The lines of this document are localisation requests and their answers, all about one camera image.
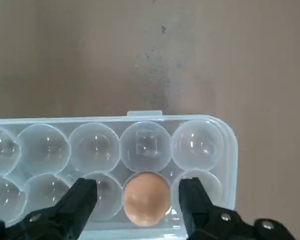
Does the transparent twelve-slot egg tray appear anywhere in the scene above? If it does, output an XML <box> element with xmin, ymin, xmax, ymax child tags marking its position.
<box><xmin>0</xmin><ymin>109</ymin><xmax>239</xmax><ymax>240</ymax></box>

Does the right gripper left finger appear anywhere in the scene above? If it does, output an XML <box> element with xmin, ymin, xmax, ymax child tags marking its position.
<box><xmin>0</xmin><ymin>178</ymin><xmax>99</xmax><ymax>240</ymax></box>

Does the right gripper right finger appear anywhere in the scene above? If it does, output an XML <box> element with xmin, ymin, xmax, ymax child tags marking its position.
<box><xmin>178</xmin><ymin>177</ymin><xmax>297</xmax><ymax>240</ymax></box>

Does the brown egg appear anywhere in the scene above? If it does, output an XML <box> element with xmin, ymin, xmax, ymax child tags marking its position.
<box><xmin>123</xmin><ymin>172</ymin><xmax>170</xmax><ymax>226</ymax></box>

